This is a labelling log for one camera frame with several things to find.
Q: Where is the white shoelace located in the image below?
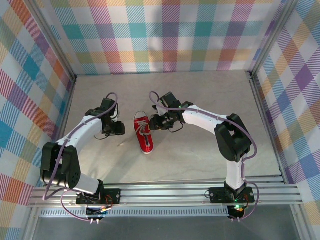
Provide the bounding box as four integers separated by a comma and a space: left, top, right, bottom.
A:
136, 119, 154, 138

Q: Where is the red canvas sneaker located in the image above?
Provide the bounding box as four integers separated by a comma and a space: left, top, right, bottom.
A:
134, 111, 155, 155

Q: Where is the grey metal panel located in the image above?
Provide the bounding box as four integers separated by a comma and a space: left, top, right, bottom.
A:
32, 204, 301, 240

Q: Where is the thin black right gripper cable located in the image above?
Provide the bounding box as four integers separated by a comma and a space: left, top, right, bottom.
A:
168, 122, 185, 133

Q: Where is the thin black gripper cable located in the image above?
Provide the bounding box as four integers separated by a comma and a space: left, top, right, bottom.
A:
93, 132, 111, 141
168, 122, 185, 133

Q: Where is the thin black left gripper cable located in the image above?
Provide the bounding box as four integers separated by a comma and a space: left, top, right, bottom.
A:
93, 132, 111, 141

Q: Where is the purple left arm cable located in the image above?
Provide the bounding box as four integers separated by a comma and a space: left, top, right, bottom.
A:
43, 92, 120, 223

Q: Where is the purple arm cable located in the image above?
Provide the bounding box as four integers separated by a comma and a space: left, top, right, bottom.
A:
43, 92, 120, 223
149, 91, 259, 222

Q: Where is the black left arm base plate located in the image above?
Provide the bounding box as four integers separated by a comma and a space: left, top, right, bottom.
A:
76, 188, 122, 206

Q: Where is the wide aluminium mounting rail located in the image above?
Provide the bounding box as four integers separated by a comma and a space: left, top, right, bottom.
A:
27, 183, 305, 208

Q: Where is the slotted grey cable duct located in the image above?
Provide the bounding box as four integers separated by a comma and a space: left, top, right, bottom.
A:
37, 208, 232, 218

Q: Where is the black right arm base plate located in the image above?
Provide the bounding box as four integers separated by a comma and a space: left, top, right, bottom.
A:
208, 186, 256, 203

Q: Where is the aluminium side rail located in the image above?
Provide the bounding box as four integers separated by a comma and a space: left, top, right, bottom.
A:
248, 71, 287, 185

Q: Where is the aluminium frame post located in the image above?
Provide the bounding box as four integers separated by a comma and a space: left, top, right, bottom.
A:
247, 0, 301, 81
26, 0, 78, 82

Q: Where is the thin aluminium edge rail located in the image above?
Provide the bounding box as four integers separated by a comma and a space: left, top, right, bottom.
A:
43, 174, 286, 188

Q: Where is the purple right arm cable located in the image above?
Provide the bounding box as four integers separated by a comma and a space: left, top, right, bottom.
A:
149, 91, 259, 222

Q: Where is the aluminium frame leg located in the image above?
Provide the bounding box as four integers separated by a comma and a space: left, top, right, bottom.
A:
289, 204, 308, 240
22, 206, 42, 240

